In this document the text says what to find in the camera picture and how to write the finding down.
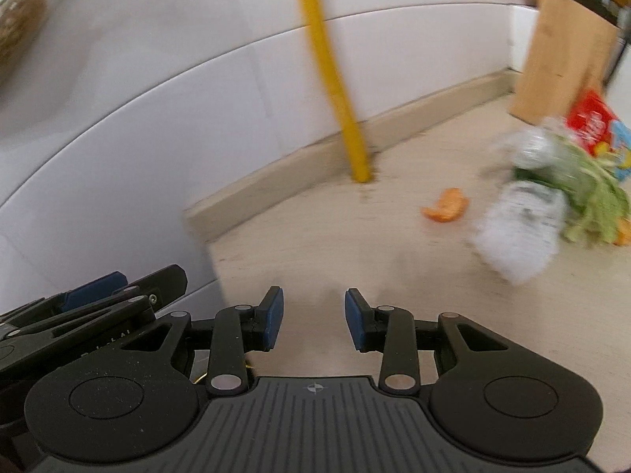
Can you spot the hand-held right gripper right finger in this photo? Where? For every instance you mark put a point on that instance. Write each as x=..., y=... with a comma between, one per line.
x=355, y=318

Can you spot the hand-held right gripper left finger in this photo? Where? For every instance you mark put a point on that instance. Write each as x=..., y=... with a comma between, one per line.
x=273, y=315

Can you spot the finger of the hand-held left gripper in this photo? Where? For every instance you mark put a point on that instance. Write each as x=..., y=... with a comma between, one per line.
x=93, y=288
x=167, y=283

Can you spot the green napa cabbage leaf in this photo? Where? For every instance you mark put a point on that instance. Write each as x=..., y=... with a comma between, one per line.
x=596, y=197

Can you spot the small curled orange peel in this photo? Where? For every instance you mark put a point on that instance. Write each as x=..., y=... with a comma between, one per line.
x=446, y=209

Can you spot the green white plastic packet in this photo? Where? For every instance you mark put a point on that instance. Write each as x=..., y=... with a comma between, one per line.
x=522, y=231

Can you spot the crumpled clear plastic bag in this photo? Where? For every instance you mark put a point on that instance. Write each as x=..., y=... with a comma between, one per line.
x=535, y=145

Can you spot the yellow pipe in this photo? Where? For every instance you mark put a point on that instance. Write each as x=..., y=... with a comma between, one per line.
x=328, y=59

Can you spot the red snack packet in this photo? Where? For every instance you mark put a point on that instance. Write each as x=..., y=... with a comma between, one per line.
x=589, y=123

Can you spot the blue carton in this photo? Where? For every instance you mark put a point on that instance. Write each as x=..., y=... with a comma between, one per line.
x=622, y=148

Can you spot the wooden knife block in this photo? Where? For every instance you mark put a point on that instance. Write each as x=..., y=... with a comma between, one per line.
x=557, y=59

